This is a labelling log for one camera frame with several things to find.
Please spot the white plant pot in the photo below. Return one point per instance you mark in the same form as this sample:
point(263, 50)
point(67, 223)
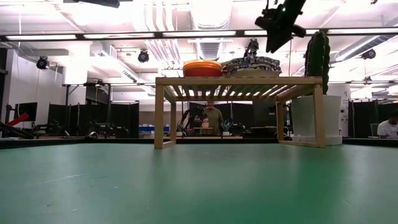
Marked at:
point(303, 118)

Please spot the slatted wooden shelf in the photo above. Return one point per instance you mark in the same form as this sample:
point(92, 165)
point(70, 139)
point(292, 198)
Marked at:
point(236, 81)

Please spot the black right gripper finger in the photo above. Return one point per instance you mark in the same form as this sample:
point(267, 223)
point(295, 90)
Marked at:
point(272, 40)
point(284, 36)

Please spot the green table mat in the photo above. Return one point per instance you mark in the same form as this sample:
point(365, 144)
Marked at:
point(199, 186)

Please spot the blue storage bins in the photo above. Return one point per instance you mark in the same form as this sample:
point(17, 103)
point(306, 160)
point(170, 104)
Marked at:
point(149, 128)

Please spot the small potted plant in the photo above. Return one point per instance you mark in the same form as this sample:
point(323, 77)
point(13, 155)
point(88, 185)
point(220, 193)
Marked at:
point(226, 126)
point(180, 128)

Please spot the black overhead bar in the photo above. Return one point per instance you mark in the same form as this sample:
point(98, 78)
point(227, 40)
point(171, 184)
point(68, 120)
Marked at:
point(99, 3)

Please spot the green cactus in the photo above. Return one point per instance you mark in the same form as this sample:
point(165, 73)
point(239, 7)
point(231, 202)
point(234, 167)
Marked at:
point(317, 56)

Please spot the red bar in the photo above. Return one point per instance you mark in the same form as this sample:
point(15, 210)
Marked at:
point(18, 119)

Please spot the person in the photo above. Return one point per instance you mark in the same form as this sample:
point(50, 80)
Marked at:
point(214, 119)
point(388, 129)

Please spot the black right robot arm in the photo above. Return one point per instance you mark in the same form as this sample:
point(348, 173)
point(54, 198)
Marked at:
point(298, 4)

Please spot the blue patterned paper bowl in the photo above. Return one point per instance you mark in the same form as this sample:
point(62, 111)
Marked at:
point(252, 59)
point(252, 63)
point(252, 68)

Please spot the silver ceiling air duct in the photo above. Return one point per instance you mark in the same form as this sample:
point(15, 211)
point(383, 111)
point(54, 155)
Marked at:
point(211, 18)

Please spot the dark hanging ceiling device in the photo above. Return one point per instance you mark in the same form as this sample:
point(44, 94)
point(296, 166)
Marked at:
point(252, 46)

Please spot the black room divider panel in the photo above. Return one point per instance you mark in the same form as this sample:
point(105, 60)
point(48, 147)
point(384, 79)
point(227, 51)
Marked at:
point(248, 118)
point(121, 118)
point(363, 118)

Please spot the black ceiling spotlight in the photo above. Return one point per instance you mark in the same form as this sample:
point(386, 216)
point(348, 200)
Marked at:
point(369, 54)
point(143, 57)
point(42, 63)

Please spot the black background monitor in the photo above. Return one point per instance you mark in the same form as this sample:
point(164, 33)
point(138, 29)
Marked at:
point(26, 111)

